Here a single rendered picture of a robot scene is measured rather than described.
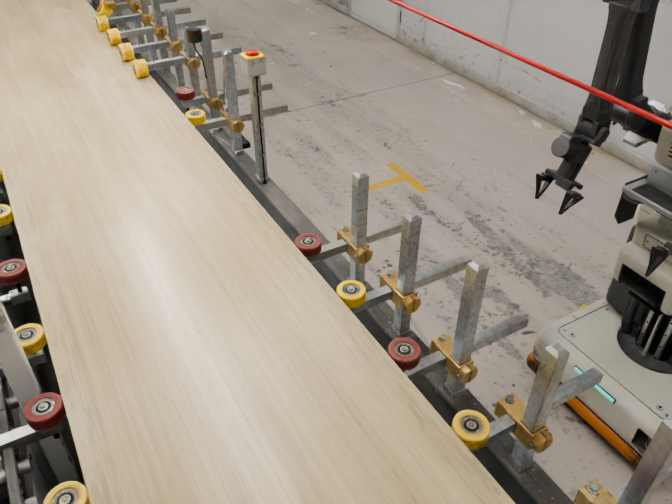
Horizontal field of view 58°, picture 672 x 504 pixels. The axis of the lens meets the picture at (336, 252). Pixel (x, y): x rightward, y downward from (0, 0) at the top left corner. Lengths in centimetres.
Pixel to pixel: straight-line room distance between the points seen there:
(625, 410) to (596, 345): 28
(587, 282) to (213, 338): 221
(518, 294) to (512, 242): 43
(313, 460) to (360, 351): 32
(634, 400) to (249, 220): 147
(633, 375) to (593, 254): 115
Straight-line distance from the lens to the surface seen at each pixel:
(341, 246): 187
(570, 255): 346
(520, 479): 157
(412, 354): 148
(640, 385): 248
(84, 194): 218
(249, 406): 139
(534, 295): 313
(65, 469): 186
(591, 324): 264
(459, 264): 184
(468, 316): 146
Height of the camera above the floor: 199
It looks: 38 degrees down
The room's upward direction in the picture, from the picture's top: straight up
